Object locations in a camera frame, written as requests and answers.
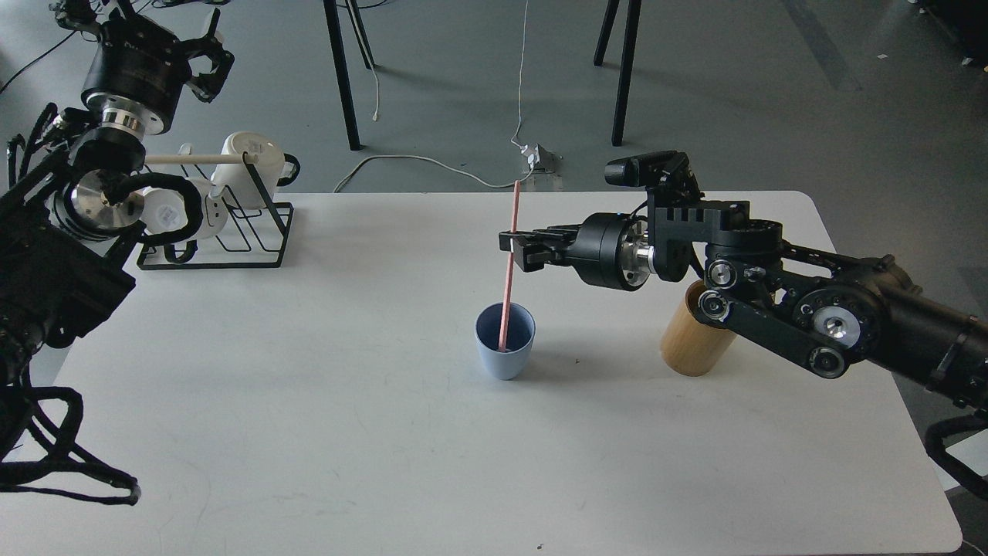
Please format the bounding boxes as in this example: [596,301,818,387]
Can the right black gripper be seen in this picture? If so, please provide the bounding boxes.
[499,212,651,291]

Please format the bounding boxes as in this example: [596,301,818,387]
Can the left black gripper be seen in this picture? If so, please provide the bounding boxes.
[47,0,235,136]

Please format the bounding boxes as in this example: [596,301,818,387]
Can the pink chopstick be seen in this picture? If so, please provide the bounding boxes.
[498,180,521,353]

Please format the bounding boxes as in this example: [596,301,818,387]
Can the blue plastic cup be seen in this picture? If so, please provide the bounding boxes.
[474,302,536,381]

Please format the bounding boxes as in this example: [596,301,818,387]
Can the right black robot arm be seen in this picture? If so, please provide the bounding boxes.
[499,188,987,497]

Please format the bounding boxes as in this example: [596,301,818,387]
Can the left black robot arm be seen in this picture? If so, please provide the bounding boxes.
[1,1,234,504]

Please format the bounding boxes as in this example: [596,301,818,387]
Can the white mug upper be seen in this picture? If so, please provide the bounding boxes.
[209,131,301,210]

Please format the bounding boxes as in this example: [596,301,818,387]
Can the white mug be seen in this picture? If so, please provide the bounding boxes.
[144,178,228,243]
[209,131,301,210]

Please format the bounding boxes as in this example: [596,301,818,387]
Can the white mug lower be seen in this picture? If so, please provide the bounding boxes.
[144,178,228,243]

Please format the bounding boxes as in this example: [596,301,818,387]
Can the bamboo cylinder holder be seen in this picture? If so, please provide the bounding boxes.
[660,280,737,377]

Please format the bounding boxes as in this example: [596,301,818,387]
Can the black table legs left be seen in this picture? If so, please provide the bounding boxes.
[322,1,375,151]

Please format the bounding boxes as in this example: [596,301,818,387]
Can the black table legs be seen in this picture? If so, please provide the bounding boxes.
[322,1,375,151]
[593,1,642,147]

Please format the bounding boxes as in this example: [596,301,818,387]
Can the black table legs right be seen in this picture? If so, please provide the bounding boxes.
[593,1,642,147]

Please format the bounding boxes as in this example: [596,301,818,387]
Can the black cables on floor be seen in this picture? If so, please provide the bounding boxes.
[0,0,232,93]

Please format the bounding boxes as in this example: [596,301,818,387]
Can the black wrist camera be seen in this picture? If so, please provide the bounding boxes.
[604,151,692,188]

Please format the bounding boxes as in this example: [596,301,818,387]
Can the white cable on floor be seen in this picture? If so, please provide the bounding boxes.
[333,0,535,194]

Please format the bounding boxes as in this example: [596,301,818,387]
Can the black wire cup rack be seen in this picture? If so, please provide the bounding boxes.
[137,154,294,270]

